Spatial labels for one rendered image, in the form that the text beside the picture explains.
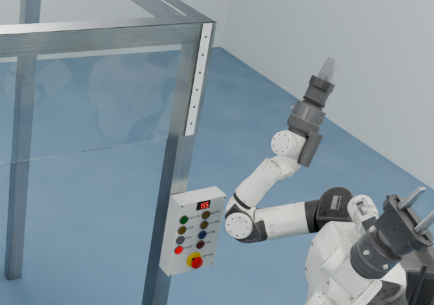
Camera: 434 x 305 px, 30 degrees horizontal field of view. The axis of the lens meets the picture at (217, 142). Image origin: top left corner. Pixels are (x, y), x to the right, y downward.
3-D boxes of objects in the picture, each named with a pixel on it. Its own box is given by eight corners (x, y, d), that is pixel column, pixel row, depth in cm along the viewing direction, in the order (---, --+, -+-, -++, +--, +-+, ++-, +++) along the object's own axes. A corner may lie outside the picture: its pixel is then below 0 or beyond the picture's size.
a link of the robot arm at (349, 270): (344, 242, 163) (313, 274, 169) (385, 279, 161) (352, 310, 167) (363, 218, 172) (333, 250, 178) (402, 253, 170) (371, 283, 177)
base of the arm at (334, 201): (320, 221, 235) (358, 213, 233) (327, 258, 226) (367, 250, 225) (310, 191, 224) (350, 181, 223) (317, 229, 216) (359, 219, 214)
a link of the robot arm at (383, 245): (414, 248, 152) (377, 283, 159) (443, 241, 158) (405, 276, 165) (376, 196, 158) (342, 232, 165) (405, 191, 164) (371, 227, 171)
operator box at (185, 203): (213, 265, 258) (227, 195, 246) (168, 277, 248) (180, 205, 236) (203, 254, 262) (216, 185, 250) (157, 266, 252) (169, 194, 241)
